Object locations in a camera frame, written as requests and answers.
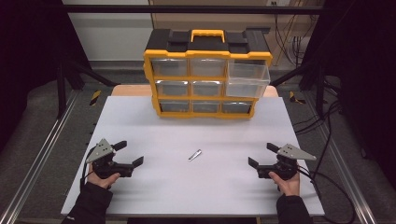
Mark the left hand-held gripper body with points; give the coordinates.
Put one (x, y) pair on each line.
(104, 165)

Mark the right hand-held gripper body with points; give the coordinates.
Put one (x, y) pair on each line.
(285, 165)

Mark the small silver metal piece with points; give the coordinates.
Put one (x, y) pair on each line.
(195, 155)

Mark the clear plastic drawer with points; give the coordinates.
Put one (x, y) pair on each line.
(247, 79)

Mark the person's left hand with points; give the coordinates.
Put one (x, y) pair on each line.
(104, 183)

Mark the person's right hand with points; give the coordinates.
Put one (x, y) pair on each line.
(289, 185)

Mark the yellow black hazard tape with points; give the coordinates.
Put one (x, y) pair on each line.
(95, 97)
(295, 98)

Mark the black metal stand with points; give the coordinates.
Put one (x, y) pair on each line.
(62, 90)
(318, 90)

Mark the set of clear organizer bins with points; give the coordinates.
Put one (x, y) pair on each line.
(205, 88)

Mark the dark curtain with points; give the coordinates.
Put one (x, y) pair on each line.
(28, 62)
(367, 77)

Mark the yellow black parts organizer cabinet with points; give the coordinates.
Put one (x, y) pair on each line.
(205, 46)

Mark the aluminium frame rail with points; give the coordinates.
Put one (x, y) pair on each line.
(341, 161)
(40, 155)

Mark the black horizontal frame bar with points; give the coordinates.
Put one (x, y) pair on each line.
(186, 9)

